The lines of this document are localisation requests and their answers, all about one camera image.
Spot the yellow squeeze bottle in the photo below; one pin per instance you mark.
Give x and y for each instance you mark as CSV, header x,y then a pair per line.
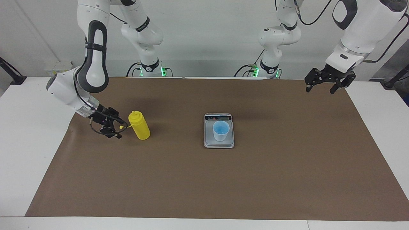
x,y
140,127

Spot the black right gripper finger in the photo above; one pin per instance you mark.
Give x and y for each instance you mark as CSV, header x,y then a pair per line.
x,y
110,131
117,117

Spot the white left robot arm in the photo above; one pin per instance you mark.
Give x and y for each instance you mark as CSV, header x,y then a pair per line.
x,y
361,28

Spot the black clamp stand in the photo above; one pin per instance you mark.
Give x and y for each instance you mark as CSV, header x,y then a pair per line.
x,y
12,76
394,80

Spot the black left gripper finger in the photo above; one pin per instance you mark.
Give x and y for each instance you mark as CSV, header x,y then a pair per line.
x,y
349,80
310,79

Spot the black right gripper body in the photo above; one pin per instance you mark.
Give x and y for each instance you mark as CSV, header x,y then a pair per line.
x,y
104,117

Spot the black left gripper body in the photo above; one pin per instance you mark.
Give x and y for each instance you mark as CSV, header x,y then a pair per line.
x,y
332,75

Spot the dark grey panel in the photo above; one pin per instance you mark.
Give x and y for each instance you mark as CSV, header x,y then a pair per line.
x,y
393,60

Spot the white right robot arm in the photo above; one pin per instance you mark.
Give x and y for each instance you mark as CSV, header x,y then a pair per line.
x,y
64,89

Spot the light blue plastic cup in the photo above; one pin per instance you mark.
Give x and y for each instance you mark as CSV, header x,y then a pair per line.
x,y
221,131

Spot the white socket box yellow labels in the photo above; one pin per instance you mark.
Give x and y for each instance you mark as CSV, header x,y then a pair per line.
x,y
57,68

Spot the brown paper mat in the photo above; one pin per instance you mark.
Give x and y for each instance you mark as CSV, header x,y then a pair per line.
x,y
223,185

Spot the silver digital kitchen scale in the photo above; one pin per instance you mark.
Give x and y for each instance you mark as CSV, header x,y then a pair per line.
x,y
209,140

